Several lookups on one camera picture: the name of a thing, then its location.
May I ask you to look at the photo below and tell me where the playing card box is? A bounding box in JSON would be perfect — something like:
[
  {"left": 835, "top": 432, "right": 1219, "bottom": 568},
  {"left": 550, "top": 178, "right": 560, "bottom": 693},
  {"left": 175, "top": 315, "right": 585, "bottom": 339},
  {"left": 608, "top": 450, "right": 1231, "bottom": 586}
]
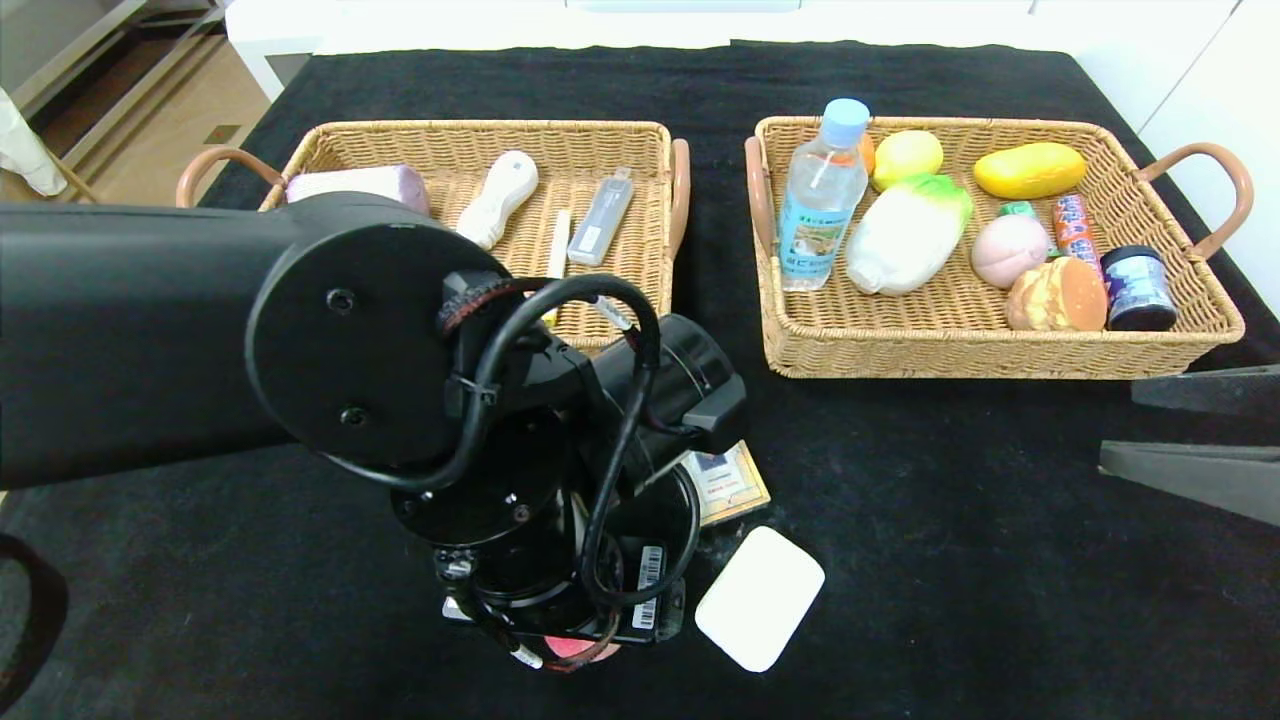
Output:
[{"left": 680, "top": 440, "right": 772, "bottom": 528}]

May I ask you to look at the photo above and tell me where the white brush bottle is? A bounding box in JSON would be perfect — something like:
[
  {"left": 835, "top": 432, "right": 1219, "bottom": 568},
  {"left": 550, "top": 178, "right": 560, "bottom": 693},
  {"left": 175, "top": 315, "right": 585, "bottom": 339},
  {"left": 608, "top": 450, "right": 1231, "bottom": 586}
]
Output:
[{"left": 455, "top": 150, "right": 540, "bottom": 251}]

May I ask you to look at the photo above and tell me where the clear water bottle blue cap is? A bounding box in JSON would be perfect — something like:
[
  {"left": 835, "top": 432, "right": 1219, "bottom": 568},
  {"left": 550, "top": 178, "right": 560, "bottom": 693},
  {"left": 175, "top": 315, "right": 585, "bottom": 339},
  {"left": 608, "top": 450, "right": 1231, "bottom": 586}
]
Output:
[{"left": 778, "top": 98, "right": 871, "bottom": 293}]

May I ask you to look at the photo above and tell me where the white soap bar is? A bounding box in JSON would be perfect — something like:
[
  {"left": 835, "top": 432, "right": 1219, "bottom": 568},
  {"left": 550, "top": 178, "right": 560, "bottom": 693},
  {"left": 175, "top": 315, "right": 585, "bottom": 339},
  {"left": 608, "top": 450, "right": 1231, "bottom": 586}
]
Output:
[{"left": 694, "top": 526, "right": 827, "bottom": 673}]

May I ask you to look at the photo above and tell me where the red toy peach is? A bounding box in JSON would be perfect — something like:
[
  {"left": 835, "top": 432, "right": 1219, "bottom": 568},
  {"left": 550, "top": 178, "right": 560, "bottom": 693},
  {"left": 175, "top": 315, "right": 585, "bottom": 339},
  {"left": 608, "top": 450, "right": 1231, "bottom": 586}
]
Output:
[{"left": 545, "top": 632, "right": 623, "bottom": 673}]

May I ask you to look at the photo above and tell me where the pale pink peach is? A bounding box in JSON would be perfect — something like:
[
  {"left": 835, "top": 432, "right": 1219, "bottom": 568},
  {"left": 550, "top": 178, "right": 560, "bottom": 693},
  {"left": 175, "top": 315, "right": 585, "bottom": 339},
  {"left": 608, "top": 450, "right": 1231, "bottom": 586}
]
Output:
[{"left": 970, "top": 215, "right": 1051, "bottom": 291}]

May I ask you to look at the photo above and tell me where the white pen with yellow tip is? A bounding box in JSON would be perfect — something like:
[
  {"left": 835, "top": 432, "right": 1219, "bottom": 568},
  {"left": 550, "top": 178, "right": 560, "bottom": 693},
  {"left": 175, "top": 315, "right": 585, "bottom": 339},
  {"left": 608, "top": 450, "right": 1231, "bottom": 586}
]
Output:
[{"left": 543, "top": 208, "right": 573, "bottom": 329}]

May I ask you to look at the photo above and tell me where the grey blade case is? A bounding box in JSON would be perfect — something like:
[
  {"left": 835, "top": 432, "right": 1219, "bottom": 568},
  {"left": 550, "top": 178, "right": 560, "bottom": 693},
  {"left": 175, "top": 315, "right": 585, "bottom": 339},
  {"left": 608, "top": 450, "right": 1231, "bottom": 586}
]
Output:
[{"left": 566, "top": 167, "right": 637, "bottom": 267}]

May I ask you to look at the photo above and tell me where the toy napa cabbage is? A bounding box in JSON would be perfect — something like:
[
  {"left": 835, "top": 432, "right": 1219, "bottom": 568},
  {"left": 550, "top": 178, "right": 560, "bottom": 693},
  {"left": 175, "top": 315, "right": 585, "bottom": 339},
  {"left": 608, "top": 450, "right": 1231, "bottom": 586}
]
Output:
[{"left": 845, "top": 172, "right": 974, "bottom": 297}]

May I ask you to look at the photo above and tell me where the purple white bag roll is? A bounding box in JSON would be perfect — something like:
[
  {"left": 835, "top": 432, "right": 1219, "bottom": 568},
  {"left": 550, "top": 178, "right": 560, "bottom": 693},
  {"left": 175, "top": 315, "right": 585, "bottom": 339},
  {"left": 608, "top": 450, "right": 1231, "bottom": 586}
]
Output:
[{"left": 287, "top": 165, "right": 432, "bottom": 216}]

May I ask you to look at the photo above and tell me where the yellow toy lemon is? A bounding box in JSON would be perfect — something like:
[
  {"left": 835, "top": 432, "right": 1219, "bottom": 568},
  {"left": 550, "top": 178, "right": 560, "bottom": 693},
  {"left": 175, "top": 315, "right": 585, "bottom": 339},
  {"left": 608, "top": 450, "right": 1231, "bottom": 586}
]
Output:
[{"left": 873, "top": 130, "right": 945, "bottom": 194}]

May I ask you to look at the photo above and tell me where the brown toy bread bun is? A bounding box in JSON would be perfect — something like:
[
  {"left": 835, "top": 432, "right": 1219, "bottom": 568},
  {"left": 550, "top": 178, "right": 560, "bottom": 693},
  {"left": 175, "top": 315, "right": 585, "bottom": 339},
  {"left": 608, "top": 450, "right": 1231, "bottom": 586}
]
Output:
[{"left": 1005, "top": 257, "right": 1109, "bottom": 333}]

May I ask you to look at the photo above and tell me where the yellow toy mango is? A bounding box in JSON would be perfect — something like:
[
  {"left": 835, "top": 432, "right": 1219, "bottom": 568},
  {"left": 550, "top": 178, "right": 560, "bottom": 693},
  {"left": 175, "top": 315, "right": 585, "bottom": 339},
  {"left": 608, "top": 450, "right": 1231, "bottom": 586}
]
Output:
[{"left": 973, "top": 142, "right": 1088, "bottom": 200}]

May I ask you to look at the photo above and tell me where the orange candy pack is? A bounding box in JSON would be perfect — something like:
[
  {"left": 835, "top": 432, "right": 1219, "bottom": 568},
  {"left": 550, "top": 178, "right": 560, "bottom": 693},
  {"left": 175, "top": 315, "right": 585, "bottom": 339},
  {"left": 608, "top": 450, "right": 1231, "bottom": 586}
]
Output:
[{"left": 1050, "top": 192, "right": 1101, "bottom": 276}]

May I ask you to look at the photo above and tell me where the white table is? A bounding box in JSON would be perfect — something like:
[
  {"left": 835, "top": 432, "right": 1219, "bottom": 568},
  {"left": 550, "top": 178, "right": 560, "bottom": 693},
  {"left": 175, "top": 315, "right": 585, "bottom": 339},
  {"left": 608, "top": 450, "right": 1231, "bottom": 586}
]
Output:
[{"left": 225, "top": 0, "right": 1066, "bottom": 101}]

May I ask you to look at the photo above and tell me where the dark blue jar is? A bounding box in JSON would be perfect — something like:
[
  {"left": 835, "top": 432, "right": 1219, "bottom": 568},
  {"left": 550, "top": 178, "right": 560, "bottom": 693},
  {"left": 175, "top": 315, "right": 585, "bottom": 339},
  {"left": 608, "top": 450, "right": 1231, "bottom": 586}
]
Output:
[{"left": 1100, "top": 245, "right": 1179, "bottom": 333}]

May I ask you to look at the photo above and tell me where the wooden wheeled rack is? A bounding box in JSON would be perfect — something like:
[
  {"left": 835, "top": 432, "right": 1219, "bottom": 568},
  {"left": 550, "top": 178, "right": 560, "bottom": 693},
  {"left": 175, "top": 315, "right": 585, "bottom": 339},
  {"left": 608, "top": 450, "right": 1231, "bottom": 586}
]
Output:
[{"left": 40, "top": 150, "right": 103, "bottom": 206}]

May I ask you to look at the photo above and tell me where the white fabric item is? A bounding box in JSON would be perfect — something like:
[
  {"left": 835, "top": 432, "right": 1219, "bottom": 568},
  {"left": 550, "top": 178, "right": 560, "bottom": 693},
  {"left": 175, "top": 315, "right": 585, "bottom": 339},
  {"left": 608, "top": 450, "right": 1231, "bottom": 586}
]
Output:
[{"left": 0, "top": 88, "right": 69, "bottom": 197}]

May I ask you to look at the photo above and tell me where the grey metal shelf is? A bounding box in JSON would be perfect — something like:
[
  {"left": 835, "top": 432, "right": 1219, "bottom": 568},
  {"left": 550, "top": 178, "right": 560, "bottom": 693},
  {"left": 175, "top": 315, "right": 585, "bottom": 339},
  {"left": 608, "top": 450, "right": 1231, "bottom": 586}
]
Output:
[{"left": 0, "top": 0, "right": 236, "bottom": 131}]

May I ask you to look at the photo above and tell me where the black left camera cable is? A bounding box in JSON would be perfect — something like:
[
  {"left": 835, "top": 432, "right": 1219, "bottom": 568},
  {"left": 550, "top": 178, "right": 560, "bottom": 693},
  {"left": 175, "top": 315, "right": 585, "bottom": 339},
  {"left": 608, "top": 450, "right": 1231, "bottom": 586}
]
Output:
[{"left": 330, "top": 273, "right": 701, "bottom": 611}]

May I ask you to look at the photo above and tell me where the black left camera bracket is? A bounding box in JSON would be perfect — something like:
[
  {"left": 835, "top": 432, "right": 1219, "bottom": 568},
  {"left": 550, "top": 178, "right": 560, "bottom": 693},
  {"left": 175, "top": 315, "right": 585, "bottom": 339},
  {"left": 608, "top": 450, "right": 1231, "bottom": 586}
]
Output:
[{"left": 685, "top": 375, "right": 749, "bottom": 456}]

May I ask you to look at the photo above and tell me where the wicker basket with brown handles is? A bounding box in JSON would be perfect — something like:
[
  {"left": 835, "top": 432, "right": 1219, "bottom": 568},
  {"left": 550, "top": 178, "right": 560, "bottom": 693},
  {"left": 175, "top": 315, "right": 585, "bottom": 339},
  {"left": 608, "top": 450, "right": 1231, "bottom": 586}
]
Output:
[
  {"left": 744, "top": 116, "right": 1254, "bottom": 381},
  {"left": 176, "top": 120, "right": 693, "bottom": 358}
]

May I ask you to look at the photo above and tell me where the red black braided cable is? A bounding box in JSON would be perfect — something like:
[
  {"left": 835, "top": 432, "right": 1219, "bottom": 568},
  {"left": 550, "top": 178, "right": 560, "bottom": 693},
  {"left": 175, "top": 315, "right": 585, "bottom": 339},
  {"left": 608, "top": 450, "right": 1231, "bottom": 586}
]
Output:
[{"left": 0, "top": 535, "right": 69, "bottom": 711}]

